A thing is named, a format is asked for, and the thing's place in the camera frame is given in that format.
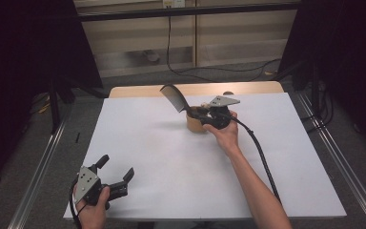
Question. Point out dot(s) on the black metal stand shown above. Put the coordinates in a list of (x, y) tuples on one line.
[(55, 108)]

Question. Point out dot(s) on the brown cup with small figure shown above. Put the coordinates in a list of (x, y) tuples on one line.
[(193, 125)]

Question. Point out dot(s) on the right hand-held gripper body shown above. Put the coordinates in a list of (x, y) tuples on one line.
[(220, 109)]

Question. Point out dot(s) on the small black floor object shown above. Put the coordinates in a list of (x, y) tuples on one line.
[(77, 137)]

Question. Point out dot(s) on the metal floor rail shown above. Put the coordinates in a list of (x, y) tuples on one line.
[(340, 149), (35, 178)]

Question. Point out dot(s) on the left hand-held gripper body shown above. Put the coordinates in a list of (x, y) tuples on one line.
[(87, 184)]

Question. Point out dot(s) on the white wall socket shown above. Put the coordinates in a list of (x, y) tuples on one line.
[(173, 3)]

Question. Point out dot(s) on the black curtain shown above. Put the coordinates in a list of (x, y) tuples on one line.
[(349, 57), (22, 63)]

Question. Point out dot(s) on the black horizontal bar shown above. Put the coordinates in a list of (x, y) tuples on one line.
[(187, 11)]

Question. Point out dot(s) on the person's left hand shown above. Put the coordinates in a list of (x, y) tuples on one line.
[(93, 213)]

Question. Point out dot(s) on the person's right hand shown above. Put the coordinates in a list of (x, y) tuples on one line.
[(227, 136)]

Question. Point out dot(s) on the wooden table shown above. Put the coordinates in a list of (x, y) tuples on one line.
[(139, 90)]

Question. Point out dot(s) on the white sheet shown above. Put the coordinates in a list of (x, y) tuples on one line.
[(171, 171)]

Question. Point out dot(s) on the black cleaver knife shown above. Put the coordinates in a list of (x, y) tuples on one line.
[(175, 97)]

